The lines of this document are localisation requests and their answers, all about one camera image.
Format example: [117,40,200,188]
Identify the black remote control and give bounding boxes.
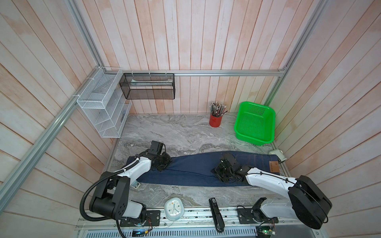
[209,198,225,233]

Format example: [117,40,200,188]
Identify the white wire mesh shelf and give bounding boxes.
[77,67,132,138]

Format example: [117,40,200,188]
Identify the vertical aluminium post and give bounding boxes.
[66,0,104,67]
[264,0,330,106]

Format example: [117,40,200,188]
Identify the horizontal aluminium frame rail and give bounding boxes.
[121,69,285,77]

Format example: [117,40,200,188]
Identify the white round alarm clock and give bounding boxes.
[164,197,185,221]

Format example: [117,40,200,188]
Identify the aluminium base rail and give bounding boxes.
[74,205,325,238]

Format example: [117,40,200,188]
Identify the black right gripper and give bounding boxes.
[209,162,233,182]

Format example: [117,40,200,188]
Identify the blue denim trousers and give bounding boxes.
[137,151,280,187]

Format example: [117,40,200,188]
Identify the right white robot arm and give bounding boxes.
[212,153,332,230]

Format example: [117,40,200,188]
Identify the left aluminium frame rail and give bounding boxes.
[1,66,100,213]

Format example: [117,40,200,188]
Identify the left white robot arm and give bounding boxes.
[79,141,172,238]

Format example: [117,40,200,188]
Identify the left vertical aluminium post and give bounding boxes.
[66,0,104,67]

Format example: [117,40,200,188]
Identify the green plastic basket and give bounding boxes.
[234,102,276,146]

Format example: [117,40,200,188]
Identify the right vertical aluminium post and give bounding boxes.
[264,0,330,106]

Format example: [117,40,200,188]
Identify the red metal pencil cup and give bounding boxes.
[209,114,223,128]

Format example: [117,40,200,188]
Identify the black mesh wall basket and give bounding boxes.
[119,72,176,100]

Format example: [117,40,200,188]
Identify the white tape roll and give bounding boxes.
[269,149,287,164]

